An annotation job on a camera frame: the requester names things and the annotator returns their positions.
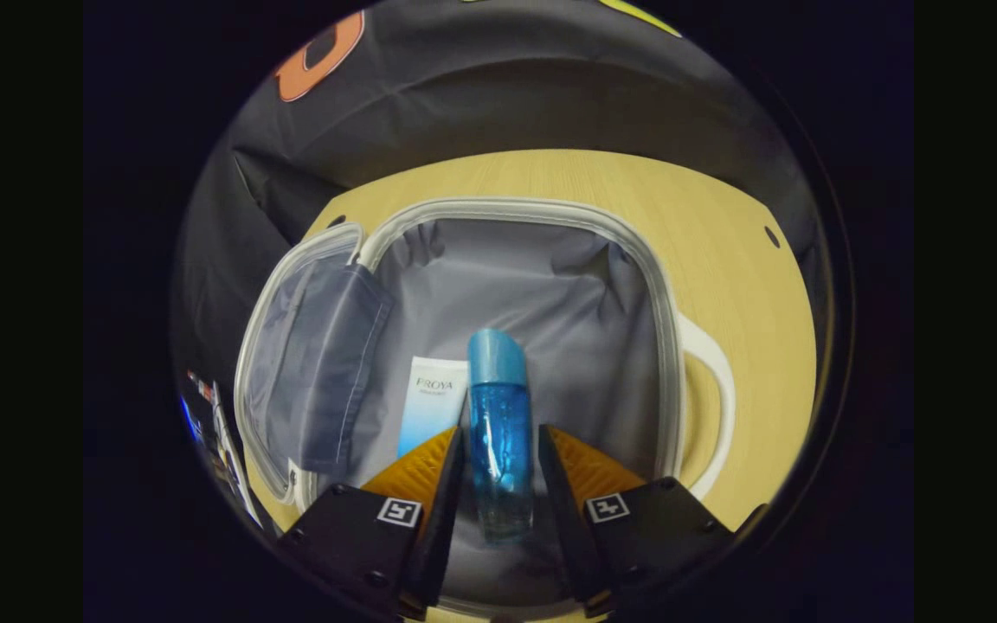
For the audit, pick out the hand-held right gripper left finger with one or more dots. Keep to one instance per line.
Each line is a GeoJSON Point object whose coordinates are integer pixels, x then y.
{"type": "Point", "coordinates": [445, 519]}

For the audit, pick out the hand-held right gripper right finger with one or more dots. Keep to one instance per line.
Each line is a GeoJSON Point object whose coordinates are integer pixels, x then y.
{"type": "Point", "coordinates": [563, 519]}

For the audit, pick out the blue capped skin care bottle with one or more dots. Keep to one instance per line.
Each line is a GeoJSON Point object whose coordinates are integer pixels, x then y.
{"type": "Point", "coordinates": [500, 433]}

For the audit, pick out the pale blue skin care tube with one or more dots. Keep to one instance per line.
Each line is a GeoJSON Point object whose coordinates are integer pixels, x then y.
{"type": "Point", "coordinates": [431, 402]}

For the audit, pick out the white suitcase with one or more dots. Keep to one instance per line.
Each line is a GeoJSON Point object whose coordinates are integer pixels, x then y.
{"type": "Point", "coordinates": [550, 303]}

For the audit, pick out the colourful printed banner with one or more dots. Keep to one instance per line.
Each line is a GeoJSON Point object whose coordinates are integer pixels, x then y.
{"type": "Point", "coordinates": [213, 433]}

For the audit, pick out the black backdrop cloth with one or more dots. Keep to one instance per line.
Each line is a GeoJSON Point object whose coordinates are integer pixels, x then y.
{"type": "Point", "coordinates": [507, 104]}

